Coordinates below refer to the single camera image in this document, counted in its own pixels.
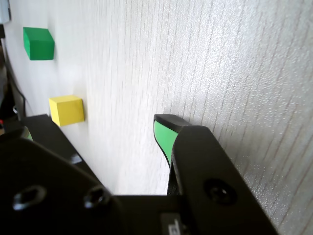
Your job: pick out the yellow wooden cube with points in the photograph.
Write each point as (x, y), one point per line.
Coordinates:
(67, 111)

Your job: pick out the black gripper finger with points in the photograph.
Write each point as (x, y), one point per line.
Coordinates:
(49, 195)
(207, 176)

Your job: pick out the green wooden cube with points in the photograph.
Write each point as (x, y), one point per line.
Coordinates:
(39, 44)

